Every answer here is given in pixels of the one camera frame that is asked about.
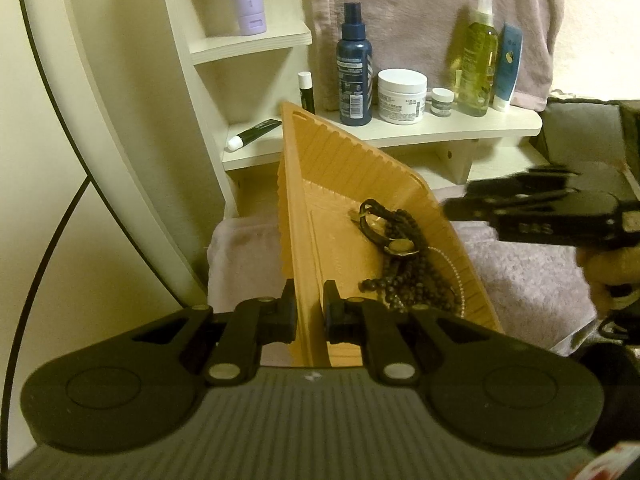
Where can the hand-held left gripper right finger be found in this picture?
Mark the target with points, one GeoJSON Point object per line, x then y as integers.
{"type": "Point", "coordinates": [330, 310]}

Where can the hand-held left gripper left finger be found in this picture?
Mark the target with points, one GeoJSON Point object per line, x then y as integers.
{"type": "Point", "coordinates": [289, 310]}

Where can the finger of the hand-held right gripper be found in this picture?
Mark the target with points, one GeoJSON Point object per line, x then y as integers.
{"type": "Point", "coordinates": [520, 184]}
{"type": "Point", "coordinates": [470, 210]}

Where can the black wristwatch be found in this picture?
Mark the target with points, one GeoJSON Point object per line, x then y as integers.
{"type": "Point", "coordinates": [400, 246]}

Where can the orange ribbed plastic tray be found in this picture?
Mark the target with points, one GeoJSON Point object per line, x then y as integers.
{"type": "Point", "coordinates": [325, 220]}

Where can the person's right hand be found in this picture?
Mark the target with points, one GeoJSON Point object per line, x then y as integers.
{"type": "Point", "coordinates": [600, 270]}

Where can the dark grey cushion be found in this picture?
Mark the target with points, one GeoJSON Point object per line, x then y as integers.
{"type": "Point", "coordinates": [580, 125]}

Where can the cream wooden shelf unit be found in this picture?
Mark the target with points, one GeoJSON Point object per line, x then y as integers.
{"type": "Point", "coordinates": [400, 132]}

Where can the small white-lidded jar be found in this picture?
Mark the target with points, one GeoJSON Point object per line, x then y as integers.
{"type": "Point", "coordinates": [442, 101]}

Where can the blue and white tube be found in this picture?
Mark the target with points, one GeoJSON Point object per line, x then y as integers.
{"type": "Point", "coordinates": [509, 65]}

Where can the yellow-green spray bottle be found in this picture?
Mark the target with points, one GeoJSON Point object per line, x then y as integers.
{"type": "Point", "coordinates": [477, 65]}

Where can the large white cream jar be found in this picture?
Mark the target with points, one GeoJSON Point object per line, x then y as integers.
{"type": "Point", "coordinates": [402, 95]}

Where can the black tube with white cap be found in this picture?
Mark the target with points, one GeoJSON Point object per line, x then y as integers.
{"type": "Point", "coordinates": [255, 132]}

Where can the dark blue spray bottle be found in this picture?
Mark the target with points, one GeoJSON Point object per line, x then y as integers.
{"type": "Point", "coordinates": [355, 70]}

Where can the pink hanging towel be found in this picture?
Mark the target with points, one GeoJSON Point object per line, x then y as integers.
{"type": "Point", "coordinates": [425, 10]}

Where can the black and white lip balm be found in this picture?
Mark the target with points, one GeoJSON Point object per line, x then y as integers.
{"type": "Point", "coordinates": [306, 92]}

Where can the cream curved panel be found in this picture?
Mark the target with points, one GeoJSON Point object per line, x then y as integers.
{"type": "Point", "coordinates": [125, 160]}

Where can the red and white packet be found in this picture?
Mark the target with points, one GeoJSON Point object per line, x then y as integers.
{"type": "Point", "coordinates": [615, 465]}

